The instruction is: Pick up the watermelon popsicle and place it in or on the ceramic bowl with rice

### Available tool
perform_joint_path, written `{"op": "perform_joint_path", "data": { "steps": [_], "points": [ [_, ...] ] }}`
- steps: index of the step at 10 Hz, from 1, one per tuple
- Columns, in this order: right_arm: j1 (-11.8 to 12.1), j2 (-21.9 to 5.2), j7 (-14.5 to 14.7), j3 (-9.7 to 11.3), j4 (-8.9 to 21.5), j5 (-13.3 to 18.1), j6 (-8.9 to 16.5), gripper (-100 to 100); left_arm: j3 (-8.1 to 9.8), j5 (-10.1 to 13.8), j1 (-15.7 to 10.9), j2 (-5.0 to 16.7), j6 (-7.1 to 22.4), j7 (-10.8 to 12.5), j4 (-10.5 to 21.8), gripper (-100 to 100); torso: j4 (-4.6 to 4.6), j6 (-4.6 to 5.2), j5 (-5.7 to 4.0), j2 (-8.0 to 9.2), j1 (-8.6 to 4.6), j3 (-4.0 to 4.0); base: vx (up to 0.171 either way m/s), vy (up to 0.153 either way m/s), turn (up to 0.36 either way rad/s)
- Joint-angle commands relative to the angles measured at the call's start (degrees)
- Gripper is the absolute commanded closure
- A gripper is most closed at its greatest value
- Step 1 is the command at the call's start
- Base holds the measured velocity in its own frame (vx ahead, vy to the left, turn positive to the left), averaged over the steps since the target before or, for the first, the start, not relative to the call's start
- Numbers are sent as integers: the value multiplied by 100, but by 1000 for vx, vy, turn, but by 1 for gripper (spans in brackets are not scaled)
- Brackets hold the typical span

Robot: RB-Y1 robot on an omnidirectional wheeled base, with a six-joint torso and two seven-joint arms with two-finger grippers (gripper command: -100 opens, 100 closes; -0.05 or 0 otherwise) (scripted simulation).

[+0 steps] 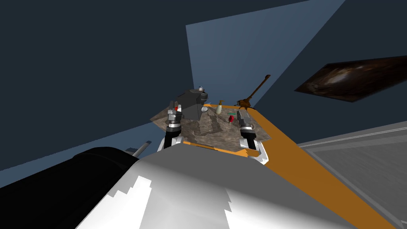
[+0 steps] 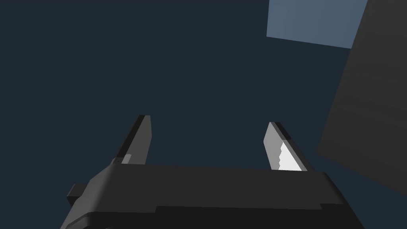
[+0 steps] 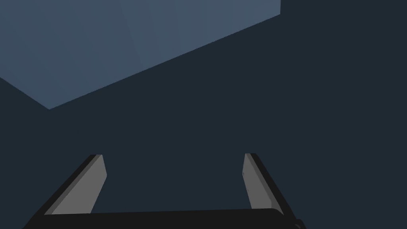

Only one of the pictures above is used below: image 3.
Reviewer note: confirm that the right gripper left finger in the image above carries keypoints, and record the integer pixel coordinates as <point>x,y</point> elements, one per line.
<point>81,189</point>

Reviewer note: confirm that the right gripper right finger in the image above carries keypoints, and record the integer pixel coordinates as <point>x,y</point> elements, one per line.
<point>259,186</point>

